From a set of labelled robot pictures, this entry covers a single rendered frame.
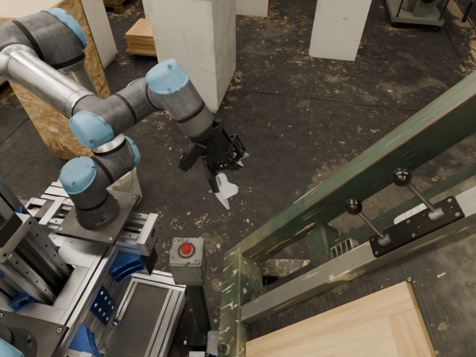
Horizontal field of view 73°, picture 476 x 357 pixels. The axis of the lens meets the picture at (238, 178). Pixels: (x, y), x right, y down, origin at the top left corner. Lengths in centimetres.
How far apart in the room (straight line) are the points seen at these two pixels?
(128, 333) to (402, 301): 148
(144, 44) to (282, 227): 366
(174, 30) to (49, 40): 212
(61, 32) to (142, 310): 144
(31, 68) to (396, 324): 94
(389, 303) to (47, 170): 289
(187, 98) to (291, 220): 56
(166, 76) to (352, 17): 383
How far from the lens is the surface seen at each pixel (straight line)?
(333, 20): 437
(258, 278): 125
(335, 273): 87
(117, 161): 115
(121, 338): 195
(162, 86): 65
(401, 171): 69
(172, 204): 257
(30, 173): 327
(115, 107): 70
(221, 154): 72
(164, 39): 313
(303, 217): 104
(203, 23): 294
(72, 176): 112
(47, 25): 102
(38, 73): 85
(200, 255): 122
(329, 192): 97
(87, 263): 129
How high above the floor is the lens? 199
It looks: 47 degrees down
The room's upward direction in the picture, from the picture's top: straight up
